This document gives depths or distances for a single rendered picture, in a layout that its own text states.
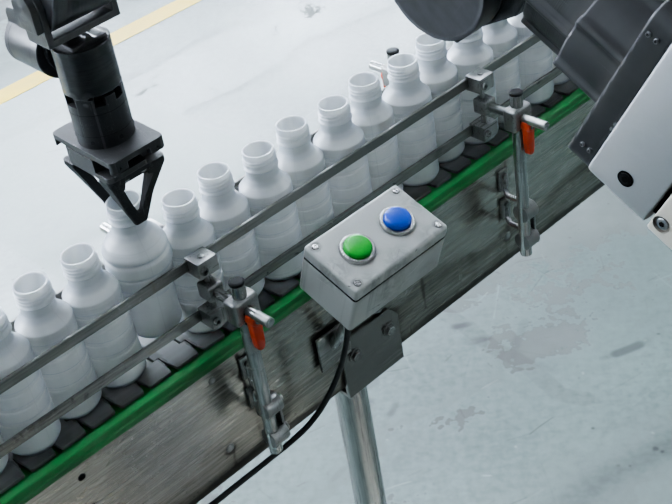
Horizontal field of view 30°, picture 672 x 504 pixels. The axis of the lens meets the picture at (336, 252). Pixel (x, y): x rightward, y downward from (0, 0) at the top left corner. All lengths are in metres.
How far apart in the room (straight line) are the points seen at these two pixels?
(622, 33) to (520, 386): 2.12
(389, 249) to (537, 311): 1.65
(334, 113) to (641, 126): 0.81
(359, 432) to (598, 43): 1.10
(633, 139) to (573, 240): 2.48
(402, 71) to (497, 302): 1.52
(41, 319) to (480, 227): 0.64
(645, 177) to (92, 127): 0.67
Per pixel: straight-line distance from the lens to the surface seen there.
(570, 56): 0.67
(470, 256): 1.66
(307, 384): 1.51
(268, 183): 1.39
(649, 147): 0.66
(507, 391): 2.73
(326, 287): 1.30
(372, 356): 1.57
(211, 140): 3.76
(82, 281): 1.29
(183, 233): 1.33
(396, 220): 1.32
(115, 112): 1.21
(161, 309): 1.34
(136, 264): 1.29
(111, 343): 1.33
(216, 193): 1.36
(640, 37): 0.64
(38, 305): 1.27
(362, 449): 1.72
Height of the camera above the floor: 1.87
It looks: 36 degrees down
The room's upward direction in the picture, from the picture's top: 10 degrees counter-clockwise
